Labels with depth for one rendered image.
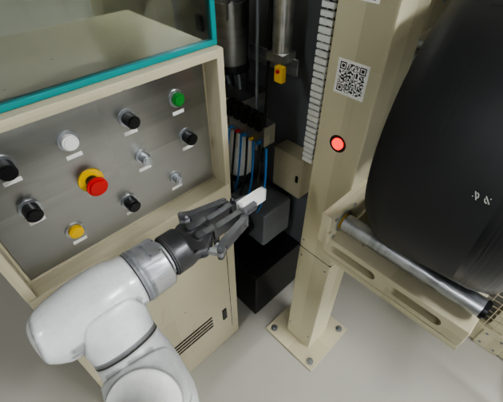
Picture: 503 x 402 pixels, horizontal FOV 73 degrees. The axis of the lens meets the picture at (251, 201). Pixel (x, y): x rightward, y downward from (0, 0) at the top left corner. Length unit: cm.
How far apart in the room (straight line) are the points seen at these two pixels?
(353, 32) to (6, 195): 71
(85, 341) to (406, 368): 144
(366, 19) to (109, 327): 67
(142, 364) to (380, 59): 66
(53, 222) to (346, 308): 139
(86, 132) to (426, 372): 158
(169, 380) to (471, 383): 149
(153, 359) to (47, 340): 14
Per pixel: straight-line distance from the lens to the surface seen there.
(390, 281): 86
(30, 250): 83
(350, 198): 88
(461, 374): 185
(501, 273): 62
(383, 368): 172
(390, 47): 73
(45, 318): 55
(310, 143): 93
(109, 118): 74
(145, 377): 53
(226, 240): 59
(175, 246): 57
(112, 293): 54
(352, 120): 81
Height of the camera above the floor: 153
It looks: 44 degrees down
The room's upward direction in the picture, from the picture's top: straight up
